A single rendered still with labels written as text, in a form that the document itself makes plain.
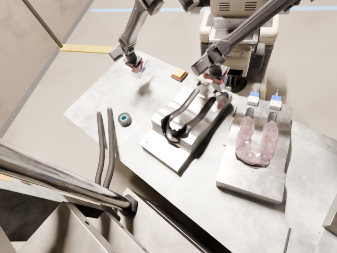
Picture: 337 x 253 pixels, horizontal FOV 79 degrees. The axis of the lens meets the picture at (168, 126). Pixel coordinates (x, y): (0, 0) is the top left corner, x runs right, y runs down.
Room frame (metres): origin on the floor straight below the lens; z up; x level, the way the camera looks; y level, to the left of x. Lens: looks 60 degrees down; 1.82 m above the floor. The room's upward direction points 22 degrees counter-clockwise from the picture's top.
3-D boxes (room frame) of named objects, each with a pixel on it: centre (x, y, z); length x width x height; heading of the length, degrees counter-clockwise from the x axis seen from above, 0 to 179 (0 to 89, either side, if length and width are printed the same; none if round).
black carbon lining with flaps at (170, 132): (0.55, -0.12, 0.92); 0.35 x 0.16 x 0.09; 123
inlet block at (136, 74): (0.98, 0.02, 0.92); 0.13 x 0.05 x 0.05; 127
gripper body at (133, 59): (0.96, 0.05, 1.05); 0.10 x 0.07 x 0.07; 37
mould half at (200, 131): (0.55, -0.10, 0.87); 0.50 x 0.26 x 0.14; 123
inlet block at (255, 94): (0.55, -0.49, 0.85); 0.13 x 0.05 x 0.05; 140
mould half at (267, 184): (0.30, -0.37, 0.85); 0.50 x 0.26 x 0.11; 140
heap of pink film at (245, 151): (0.31, -0.36, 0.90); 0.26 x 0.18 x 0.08; 140
